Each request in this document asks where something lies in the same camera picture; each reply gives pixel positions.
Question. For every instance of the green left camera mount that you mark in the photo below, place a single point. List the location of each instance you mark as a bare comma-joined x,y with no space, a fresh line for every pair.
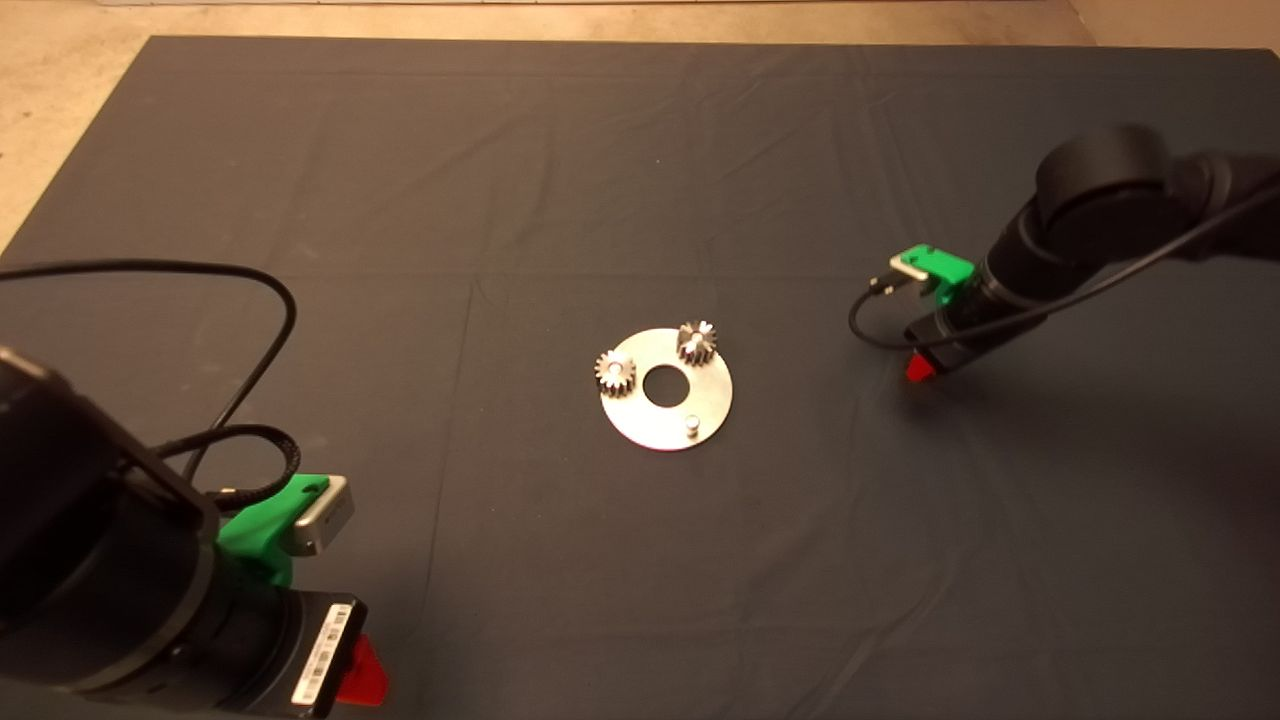
255,530

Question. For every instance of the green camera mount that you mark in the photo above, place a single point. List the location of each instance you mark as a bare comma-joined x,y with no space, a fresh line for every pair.
255,530
945,266

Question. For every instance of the dark grey table cloth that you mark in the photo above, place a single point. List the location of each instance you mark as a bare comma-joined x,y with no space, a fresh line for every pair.
500,150

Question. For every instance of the round metal carrier plate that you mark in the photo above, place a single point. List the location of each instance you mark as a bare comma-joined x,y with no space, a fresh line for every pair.
650,425

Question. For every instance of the steel planetary gear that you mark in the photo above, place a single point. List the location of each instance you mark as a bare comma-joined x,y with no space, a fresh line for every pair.
697,345
605,372

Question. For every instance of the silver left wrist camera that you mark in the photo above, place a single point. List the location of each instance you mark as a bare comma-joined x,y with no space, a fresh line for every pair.
322,518

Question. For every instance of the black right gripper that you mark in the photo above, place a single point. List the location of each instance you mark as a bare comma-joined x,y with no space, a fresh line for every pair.
975,340

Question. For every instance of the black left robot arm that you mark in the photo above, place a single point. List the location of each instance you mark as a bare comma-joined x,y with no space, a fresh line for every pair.
80,560

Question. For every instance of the green right camera mount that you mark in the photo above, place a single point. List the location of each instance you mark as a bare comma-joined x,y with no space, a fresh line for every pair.
945,266

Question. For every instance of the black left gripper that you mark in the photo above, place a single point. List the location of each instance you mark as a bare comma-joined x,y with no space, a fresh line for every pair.
310,655

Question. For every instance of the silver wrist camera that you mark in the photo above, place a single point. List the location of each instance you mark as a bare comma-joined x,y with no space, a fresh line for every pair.
905,270
322,518

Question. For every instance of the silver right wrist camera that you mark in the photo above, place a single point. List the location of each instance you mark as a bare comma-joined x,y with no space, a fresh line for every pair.
905,270

